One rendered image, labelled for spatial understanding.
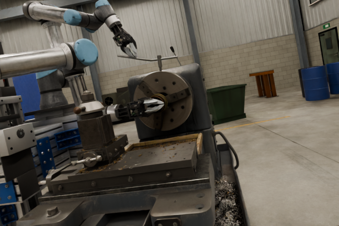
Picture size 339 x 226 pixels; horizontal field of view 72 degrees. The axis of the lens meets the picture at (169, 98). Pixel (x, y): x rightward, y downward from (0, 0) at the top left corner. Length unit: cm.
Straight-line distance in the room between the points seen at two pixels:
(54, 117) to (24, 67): 50
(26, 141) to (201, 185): 69
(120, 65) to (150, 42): 177
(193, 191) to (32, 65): 75
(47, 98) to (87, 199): 88
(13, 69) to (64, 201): 52
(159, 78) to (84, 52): 39
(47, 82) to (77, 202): 91
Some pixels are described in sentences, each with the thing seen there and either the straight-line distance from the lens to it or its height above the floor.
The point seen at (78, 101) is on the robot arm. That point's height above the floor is 117.
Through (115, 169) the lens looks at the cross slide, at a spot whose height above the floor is 97.
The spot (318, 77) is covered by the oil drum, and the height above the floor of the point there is 59.
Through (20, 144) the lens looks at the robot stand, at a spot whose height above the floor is 105.
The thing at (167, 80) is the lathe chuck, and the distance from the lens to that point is 121.
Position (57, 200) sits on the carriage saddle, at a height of 91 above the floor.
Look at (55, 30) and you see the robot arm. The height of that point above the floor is 163.
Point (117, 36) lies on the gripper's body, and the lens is 130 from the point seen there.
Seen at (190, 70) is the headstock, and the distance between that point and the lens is 136.
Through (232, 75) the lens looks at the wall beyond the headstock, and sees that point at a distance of 1152.
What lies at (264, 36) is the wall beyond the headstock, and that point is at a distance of 1224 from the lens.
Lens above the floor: 115
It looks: 3 degrees down
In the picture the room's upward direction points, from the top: 11 degrees counter-clockwise
